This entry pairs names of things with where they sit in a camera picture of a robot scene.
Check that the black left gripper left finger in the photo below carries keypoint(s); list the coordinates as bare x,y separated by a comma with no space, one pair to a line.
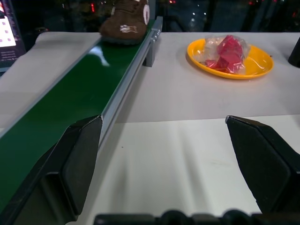
70,168

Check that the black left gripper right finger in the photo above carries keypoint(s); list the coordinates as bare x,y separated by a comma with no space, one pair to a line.
264,164

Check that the green conveyor belt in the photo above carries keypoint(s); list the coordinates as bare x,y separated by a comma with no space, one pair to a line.
77,93

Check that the yellow plastic plate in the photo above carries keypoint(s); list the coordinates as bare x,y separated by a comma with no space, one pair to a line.
232,61

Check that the black object at table edge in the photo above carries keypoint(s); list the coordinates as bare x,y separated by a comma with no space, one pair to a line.
294,55

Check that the clear bag with red pieces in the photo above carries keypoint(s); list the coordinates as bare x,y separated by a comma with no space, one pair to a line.
226,54

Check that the dark display screen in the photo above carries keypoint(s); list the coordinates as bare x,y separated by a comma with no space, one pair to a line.
9,35

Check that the brown fuzzy shoe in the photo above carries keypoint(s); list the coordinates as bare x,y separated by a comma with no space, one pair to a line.
126,25

